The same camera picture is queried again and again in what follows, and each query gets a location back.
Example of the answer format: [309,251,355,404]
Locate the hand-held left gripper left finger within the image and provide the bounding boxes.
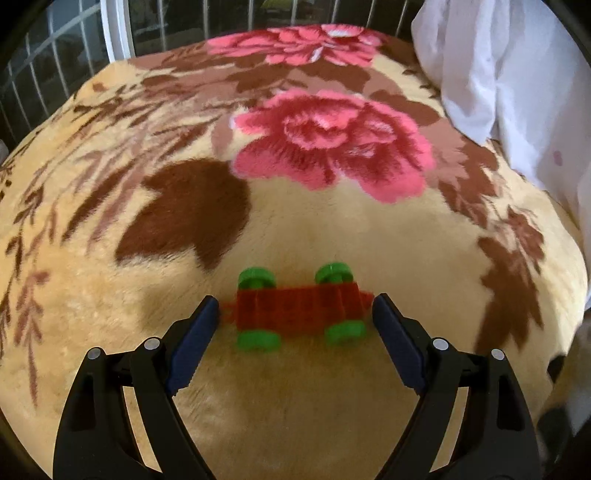
[53,295,220,480]

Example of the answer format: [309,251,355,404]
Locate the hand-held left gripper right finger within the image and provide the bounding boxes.
[372,293,541,480]

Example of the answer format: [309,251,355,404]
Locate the red toy car green wheels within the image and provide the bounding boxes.
[221,262,376,354]

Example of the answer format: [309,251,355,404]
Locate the beige floral blanket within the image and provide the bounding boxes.
[0,25,589,480]

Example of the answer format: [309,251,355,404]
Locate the white cloth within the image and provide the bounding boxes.
[410,0,591,319]

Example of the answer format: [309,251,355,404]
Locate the white window railing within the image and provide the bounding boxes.
[0,0,416,144]

